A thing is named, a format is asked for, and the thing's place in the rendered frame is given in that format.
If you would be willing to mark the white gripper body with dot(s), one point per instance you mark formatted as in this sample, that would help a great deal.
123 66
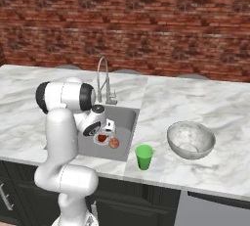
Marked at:
110 136

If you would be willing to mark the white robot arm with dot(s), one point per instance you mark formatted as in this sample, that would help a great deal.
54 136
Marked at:
60 138

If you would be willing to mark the orange peach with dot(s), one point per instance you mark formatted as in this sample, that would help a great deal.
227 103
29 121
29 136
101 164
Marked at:
114 143

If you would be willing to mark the red bell pepper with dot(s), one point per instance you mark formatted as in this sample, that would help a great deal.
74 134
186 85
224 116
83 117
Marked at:
102 138

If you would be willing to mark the grey steel sink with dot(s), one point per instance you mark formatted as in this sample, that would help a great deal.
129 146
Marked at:
125 128

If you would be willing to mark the green plastic cup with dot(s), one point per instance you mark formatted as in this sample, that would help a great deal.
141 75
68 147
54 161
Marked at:
144 158

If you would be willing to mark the grey marbled bowl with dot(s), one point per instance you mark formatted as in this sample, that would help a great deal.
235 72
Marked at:
190 140

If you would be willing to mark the silver tap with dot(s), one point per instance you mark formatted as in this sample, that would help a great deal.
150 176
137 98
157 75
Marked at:
106 83

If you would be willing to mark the grey stool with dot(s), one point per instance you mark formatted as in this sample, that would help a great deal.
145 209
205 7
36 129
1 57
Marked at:
67 67
192 76
127 71

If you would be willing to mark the dark cupboard door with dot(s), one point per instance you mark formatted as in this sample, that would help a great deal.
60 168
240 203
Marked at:
136 207
22 200

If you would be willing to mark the grey dishwasher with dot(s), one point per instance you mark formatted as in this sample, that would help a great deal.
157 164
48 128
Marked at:
211 212

